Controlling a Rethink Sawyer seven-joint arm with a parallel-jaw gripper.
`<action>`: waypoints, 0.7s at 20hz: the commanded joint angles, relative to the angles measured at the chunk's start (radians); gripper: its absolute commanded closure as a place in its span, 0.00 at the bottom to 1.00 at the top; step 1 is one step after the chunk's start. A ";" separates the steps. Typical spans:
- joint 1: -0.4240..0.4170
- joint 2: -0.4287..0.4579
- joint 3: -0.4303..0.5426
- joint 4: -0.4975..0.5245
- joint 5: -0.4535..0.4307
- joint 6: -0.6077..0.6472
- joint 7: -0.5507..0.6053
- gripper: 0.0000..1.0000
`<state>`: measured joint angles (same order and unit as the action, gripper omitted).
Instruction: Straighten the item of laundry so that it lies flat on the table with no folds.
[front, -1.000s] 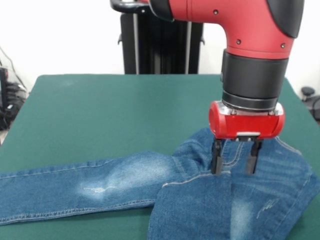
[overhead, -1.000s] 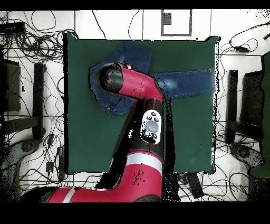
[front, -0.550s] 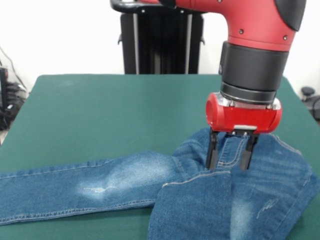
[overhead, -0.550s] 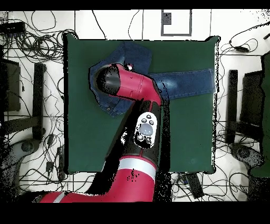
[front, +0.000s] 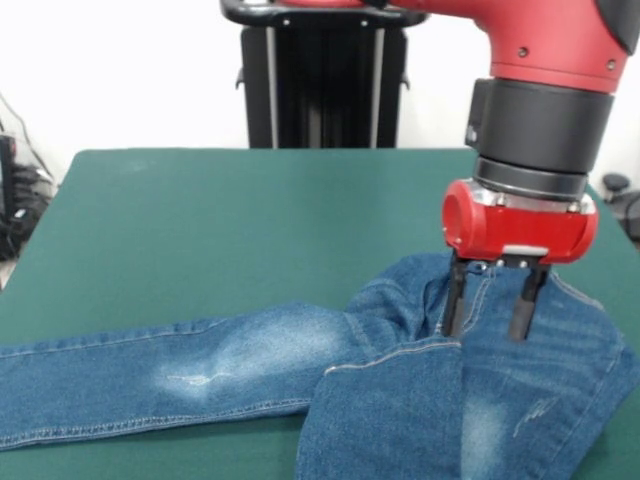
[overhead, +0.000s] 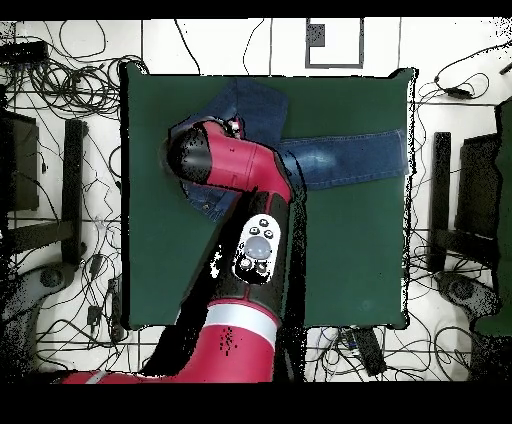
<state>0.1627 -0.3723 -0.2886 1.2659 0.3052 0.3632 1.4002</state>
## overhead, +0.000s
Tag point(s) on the blue denim jeans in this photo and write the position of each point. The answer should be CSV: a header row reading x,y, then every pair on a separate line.
x,y
352,156

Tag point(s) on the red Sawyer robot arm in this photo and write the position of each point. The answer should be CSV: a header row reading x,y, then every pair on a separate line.
x,y
240,160

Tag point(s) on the dark green table cloth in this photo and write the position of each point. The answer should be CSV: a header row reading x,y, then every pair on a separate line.
x,y
360,240

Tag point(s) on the black stand base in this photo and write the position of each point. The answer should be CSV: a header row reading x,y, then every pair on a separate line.
x,y
73,192
440,192

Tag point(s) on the black power adapter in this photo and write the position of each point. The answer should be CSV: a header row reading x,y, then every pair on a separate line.
x,y
94,315
458,92
96,264

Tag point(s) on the black box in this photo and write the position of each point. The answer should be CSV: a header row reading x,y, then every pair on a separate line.
x,y
478,184
24,168

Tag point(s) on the black power strip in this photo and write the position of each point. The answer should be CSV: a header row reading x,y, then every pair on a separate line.
x,y
116,308
370,352
24,52

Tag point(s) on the grey wheeled chair base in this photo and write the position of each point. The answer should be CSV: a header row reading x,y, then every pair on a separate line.
x,y
52,278
464,290

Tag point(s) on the dark green spare cloth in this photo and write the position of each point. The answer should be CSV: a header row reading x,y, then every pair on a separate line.
x,y
504,200

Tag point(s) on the grey square floor frame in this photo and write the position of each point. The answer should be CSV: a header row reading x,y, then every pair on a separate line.
x,y
316,36

